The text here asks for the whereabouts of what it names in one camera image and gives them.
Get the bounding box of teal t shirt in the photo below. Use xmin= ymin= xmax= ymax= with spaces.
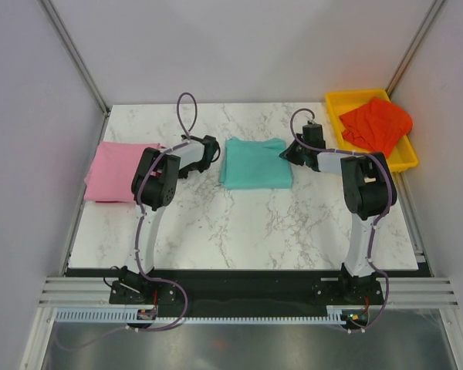
xmin=219 ymin=137 xmax=293 ymax=190

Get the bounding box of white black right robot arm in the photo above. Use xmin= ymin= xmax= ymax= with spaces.
xmin=280 ymin=121 xmax=397 ymax=304

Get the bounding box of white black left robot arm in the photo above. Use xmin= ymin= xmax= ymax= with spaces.
xmin=121 ymin=135 xmax=221 ymax=276

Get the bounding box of orange t shirt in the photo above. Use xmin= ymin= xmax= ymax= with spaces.
xmin=340 ymin=97 xmax=413 ymax=158

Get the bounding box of yellow plastic tray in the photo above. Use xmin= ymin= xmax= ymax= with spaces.
xmin=323 ymin=88 xmax=421 ymax=177

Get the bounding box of pink folded t shirt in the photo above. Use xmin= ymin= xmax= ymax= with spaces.
xmin=83 ymin=141 xmax=164 ymax=204

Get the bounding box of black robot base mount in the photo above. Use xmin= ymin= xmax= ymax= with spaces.
xmin=109 ymin=269 xmax=384 ymax=317

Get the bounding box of right aluminium corner post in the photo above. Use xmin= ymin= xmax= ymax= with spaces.
xmin=385 ymin=0 xmax=448 ymax=98

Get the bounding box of aluminium corner post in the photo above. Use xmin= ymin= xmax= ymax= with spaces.
xmin=385 ymin=0 xmax=448 ymax=98
xmin=38 ymin=0 xmax=110 ymax=117

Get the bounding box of aluminium frame rail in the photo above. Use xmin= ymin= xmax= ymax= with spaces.
xmin=39 ymin=277 xmax=458 ymax=308

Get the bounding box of white slotted cable duct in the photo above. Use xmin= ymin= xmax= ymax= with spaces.
xmin=55 ymin=307 xmax=362 ymax=325

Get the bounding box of left aluminium corner post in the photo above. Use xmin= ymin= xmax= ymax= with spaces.
xmin=38 ymin=0 xmax=110 ymax=117

